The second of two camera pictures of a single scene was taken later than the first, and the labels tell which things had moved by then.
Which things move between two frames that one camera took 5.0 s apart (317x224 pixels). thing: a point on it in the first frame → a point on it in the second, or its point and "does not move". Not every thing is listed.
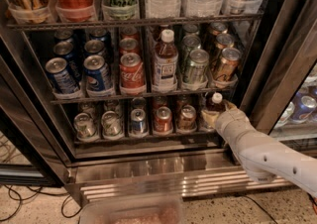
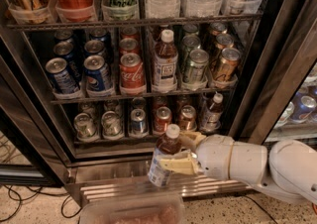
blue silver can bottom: x=138 y=126 does not move
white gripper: x=229 y=121 → x=214 y=155
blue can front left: x=60 y=76 does not move
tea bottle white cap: x=217 y=97 → x=171 y=144
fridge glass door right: x=283 y=105 does not move
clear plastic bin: x=133 y=210 does not move
